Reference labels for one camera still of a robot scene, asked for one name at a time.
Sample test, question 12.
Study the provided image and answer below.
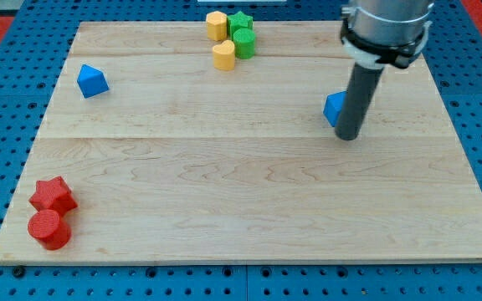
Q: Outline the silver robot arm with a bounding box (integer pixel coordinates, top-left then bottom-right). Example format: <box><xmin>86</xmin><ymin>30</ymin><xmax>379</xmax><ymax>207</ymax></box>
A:
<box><xmin>341</xmin><ymin>0</ymin><xmax>434</xmax><ymax>70</ymax></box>

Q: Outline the yellow heart block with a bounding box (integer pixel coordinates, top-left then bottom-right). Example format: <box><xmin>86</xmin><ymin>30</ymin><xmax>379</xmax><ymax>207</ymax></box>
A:
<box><xmin>212</xmin><ymin>40</ymin><xmax>235</xmax><ymax>71</ymax></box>

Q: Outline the blue triangle block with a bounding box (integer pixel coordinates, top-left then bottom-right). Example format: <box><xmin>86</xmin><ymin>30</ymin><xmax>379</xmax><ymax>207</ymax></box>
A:
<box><xmin>77</xmin><ymin>64</ymin><xmax>109</xmax><ymax>99</ymax></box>

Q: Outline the wooden board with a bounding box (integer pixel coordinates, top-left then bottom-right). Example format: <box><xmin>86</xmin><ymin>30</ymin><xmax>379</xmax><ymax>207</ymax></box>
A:
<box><xmin>0</xmin><ymin>22</ymin><xmax>482</xmax><ymax>266</ymax></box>

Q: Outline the blue cube block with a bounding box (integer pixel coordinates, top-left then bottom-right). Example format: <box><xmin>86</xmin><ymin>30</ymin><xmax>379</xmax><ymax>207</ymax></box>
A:
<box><xmin>323</xmin><ymin>91</ymin><xmax>346</xmax><ymax>127</ymax></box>

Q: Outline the green cylinder block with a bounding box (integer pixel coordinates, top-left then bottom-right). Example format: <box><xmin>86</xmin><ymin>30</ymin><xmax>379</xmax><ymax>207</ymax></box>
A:
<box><xmin>233</xmin><ymin>28</ymin><xmax>256</xmax><ymax>59</ymax></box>

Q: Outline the green star block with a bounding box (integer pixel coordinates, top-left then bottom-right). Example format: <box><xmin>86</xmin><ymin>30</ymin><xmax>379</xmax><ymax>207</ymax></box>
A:
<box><xmin>227</xmin><ymin>11</ymin><xmax>254</xmax><ymax>38</ymax></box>

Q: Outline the yellow hexagon block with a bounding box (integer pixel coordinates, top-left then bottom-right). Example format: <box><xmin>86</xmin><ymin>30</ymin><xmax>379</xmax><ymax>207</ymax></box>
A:
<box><xmin>206</xmin><ymin>11</ymin><xmax>228</xmax><ymax>41</ymax></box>

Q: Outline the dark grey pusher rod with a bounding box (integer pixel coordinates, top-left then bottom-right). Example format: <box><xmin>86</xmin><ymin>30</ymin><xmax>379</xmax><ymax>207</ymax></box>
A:
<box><xmin>335</xmin><ymin>64</ymin><xmax>383</xmax><ymax>140</ymax></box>

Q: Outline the red star block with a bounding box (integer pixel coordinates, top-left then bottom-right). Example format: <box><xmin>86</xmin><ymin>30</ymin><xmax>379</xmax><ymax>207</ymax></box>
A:
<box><xmin>28</xmin><ymin>176</ymin><xmax>78</xmax><ymax>217</ymax></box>

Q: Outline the red cylinder block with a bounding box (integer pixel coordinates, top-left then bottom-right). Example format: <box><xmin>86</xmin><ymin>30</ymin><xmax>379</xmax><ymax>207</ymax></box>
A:
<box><xmin>28</xmin><ymin>209</ymin><xmax>71</xmax><ymax>251</ymax></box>

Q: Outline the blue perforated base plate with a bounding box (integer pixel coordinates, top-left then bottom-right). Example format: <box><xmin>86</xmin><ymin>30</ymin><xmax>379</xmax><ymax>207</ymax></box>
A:
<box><xmin>0</xmin><ymin>1</ymin><xmax>482</xmax><ymax>300</ymax></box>

